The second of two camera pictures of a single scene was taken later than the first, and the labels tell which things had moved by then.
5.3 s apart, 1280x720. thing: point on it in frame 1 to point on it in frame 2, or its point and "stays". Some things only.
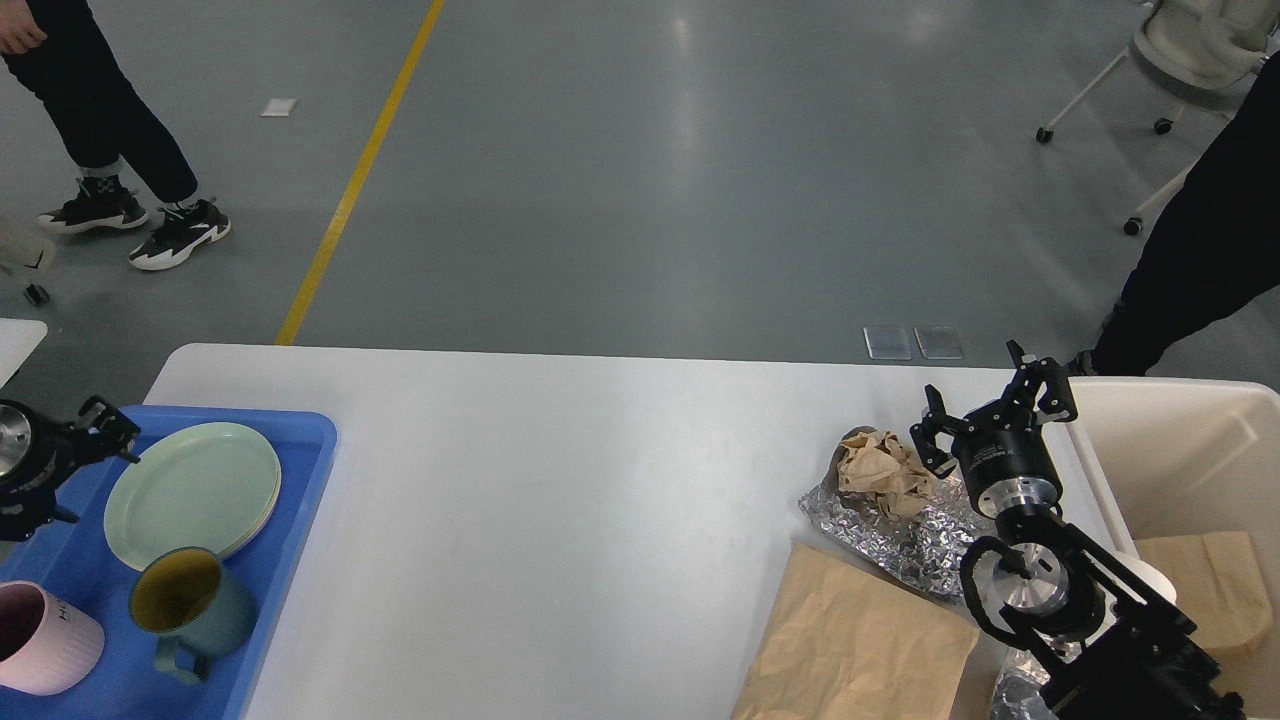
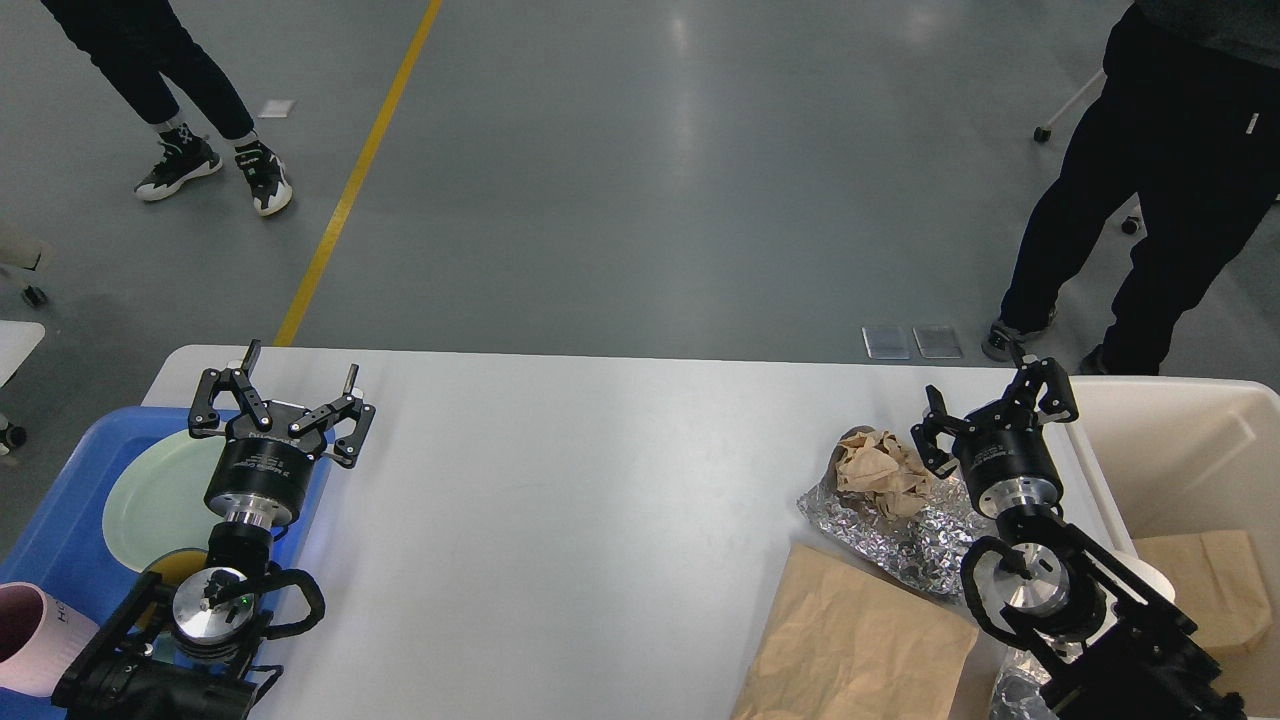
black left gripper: x=38 y=458 to x=262 y=473
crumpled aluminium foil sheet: x=928 y=544 stays
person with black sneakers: x=55 y=49 to x=135 y=42
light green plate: x=210 y=485 stays
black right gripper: x=1005 y=458 stays
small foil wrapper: x=1017 y=694 stays
